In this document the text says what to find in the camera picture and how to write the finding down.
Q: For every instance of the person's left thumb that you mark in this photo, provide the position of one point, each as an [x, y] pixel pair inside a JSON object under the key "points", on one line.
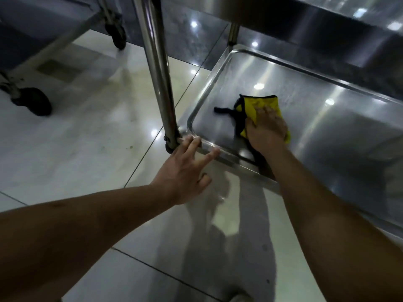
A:
{"points": [[204, 181]]}

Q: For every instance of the black trolley caster wheel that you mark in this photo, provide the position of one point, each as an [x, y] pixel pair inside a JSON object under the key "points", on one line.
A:
{"points": [[171, 146]]}

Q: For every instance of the person's right fingers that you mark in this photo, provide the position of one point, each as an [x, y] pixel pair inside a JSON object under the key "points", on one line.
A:
{"points": [[266, 115]]}

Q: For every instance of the stainless steel trolley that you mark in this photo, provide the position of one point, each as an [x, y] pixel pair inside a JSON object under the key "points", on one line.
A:
{"points": [[330, 128]]}

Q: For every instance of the grey metal cart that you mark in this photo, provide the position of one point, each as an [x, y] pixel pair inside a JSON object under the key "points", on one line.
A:
{"points": [[47, 25]]}

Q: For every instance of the person's left hand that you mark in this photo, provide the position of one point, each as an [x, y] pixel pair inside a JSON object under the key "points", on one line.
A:
{"points": [[179, 177]]}

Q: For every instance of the person's right hand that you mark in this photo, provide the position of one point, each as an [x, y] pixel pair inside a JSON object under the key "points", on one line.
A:
{"points": [[267, 133]]}

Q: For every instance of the person's left forearm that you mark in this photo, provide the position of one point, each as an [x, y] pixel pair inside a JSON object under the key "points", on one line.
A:
{"points": [[78, 239]]}

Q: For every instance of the yellow cloth with black trim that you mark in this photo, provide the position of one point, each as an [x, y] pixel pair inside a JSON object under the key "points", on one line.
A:
{"points": [[248, 105]]}

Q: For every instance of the person's left middle finger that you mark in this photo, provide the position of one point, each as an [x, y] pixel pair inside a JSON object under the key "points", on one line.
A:
{"points": [[192, 148]]}

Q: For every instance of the person's right forearm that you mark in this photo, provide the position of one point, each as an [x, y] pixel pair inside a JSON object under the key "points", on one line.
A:
{"points": [[327, 235]]}

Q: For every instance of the black cart wheel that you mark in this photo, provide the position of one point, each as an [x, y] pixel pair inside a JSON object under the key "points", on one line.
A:
{"points": [[116, 36], [34, 101]]}

